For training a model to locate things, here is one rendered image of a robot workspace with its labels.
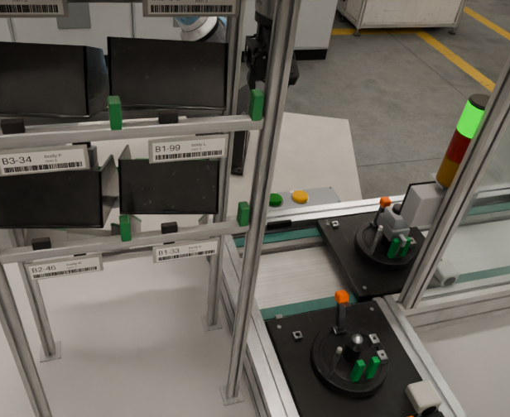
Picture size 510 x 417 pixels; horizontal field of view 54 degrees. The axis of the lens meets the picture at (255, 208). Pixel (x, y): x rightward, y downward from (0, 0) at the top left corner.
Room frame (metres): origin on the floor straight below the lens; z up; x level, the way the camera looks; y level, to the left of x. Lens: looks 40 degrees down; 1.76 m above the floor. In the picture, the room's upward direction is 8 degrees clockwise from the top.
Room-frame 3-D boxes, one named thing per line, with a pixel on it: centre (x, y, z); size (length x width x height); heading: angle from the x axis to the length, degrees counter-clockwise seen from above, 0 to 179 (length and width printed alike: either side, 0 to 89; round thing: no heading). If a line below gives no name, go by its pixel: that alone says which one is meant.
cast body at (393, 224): (0.84, -0.31, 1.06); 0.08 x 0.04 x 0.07; 22
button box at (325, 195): (1.00, -0.11, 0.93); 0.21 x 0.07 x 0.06; 112
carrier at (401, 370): (0.53, -0.21, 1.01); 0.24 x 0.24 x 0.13; 22
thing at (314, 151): (1.25, 0.15, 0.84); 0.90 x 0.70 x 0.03; 92
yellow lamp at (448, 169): (0.73, -0.33, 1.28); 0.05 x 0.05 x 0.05
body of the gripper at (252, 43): (0.96, 0.02, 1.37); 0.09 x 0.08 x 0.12; 22
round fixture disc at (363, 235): (0.85, -0.31, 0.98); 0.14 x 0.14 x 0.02
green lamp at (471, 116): (0.73, -0.33, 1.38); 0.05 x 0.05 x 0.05
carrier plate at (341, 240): (0.85, -0.31, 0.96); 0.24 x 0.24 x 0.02; 22
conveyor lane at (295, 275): (0.86, -0.40, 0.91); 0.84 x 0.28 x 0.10; 112
